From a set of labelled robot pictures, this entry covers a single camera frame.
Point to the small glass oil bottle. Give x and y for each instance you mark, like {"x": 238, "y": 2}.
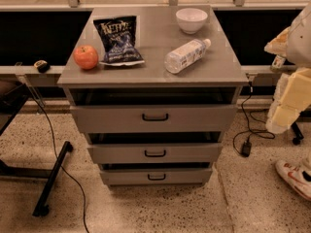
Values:
{"x": 278, "y": 64}

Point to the clear plastic water bottle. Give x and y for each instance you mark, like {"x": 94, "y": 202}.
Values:
{"x": 179, "y": 59}

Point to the black kettle chips bag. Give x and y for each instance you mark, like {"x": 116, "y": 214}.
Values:
{"x": 118, "y": 36}

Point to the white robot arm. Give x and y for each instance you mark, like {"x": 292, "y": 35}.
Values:
{"x": 298, "y": 50}

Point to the black stand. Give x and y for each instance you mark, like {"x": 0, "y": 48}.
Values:
{"x": 13, "y": 96}
{"x": 298, "y": 136}

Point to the black stand left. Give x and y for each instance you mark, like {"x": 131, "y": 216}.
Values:
{"x": 13, "y": 96}

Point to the black stand right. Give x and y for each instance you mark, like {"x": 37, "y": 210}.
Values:
{"x": 298, "y": 136}

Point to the grey middle drawer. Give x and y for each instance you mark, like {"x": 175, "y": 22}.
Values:
{"x": 154, "y": 153}

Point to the grey drawer cabinet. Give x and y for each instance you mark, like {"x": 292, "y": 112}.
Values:
{"x": 216, "y": 79}

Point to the black power adapter with cable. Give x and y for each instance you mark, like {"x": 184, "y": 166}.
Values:
{"x": 245, "y": 149}

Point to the grey drawer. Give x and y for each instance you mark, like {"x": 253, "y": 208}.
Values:
{"x": 156, "y": 176}
{"x": 154, "y": 118}
{"x": 154, "y": 153}

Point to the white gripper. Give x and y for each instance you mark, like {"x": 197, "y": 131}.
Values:
{"x": 299, "y": 42}

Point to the white red sneaker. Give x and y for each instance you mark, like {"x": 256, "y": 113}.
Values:
{"x": 298, "y": 177}

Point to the grey bottom drawer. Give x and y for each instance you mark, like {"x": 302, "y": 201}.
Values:
{"x": 156, "y": 176}

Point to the small black yellow device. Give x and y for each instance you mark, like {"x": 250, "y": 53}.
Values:
{"x": 42, "y": 66}

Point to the red apple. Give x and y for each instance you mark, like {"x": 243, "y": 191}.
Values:
{"x": 85, "y": 56}

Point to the white bowl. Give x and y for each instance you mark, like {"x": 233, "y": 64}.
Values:
{"x": 191, "y": 20}

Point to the grey top drawer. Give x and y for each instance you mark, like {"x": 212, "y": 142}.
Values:
{"x": 154, "y": 118}

